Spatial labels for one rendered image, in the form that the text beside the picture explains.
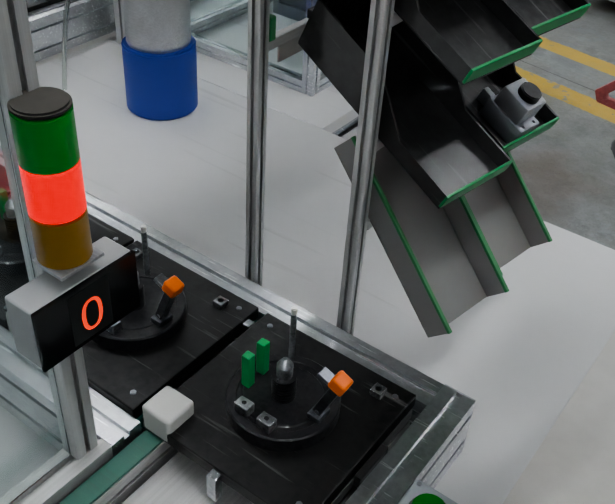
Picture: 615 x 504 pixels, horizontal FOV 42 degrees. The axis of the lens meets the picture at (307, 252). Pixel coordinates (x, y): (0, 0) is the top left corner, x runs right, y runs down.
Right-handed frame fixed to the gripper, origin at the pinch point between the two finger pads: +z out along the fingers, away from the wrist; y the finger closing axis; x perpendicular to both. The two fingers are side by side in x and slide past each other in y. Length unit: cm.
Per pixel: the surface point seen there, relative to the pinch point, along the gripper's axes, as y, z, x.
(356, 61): 21.1, 21.2, -10.2
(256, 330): 37, 36, 21
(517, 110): 3.2, 13.1, 2.0
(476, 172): 12.7, 13.7, 6.9
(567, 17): -1.8, 7.3, -8.0
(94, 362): 56, 44, 17
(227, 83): -21, 110, 1
